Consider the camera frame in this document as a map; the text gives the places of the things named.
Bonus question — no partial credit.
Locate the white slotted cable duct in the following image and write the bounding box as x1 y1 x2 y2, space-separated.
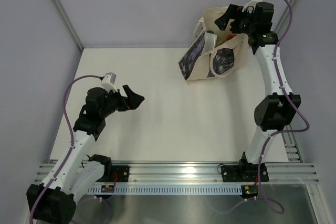
86 185 242 196

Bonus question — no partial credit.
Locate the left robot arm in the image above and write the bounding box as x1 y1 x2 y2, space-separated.
26 85 145 223

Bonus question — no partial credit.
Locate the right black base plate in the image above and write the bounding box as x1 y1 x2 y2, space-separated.
218 164 269 183

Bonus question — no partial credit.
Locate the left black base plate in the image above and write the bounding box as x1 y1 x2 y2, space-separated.
101 165 130 183

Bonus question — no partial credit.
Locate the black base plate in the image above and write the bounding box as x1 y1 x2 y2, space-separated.
101 165 130 183
218 164 269 183

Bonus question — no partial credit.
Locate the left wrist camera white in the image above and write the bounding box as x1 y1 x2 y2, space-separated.
101 72 117 92

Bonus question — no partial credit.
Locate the clear bottle black cap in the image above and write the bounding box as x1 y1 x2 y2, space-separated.
203 31 217 52

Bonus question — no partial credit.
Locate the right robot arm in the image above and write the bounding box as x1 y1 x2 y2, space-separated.
215 2 301 183

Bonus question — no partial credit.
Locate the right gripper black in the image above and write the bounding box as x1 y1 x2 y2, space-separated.
215 4 257 35

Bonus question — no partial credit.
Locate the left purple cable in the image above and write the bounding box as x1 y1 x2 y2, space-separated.
28 74 112 224

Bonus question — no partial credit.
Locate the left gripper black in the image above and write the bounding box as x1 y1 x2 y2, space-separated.
100 85 144 118

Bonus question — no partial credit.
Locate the canvas tote bag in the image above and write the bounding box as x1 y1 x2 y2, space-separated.
178 6 249 83

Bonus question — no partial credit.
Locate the aluminium front rail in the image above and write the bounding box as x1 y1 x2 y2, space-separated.
36 162 321 185

